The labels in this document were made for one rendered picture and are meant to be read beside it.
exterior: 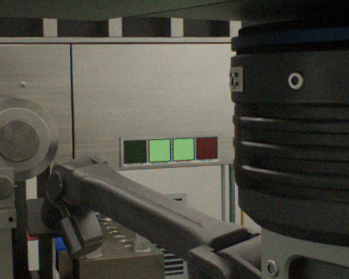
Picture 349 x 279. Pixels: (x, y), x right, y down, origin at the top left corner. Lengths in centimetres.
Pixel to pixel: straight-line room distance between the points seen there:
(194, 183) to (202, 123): 251
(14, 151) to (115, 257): 27
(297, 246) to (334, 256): 2
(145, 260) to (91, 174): 33
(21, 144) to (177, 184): 296
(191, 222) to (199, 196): 336
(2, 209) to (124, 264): 25
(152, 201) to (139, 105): 75
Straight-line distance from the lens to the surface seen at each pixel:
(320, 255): 31
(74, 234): 111
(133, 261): 130
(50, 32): 161
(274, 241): 32
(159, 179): 412
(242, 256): 77
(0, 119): 125
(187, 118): 167
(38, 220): 122
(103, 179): 100
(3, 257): 125
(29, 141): 124
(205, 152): 169
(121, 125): 163
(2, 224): 121
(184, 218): 86
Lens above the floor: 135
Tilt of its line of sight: 3 degrees down
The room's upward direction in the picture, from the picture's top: 1 degrees counter-clockwise
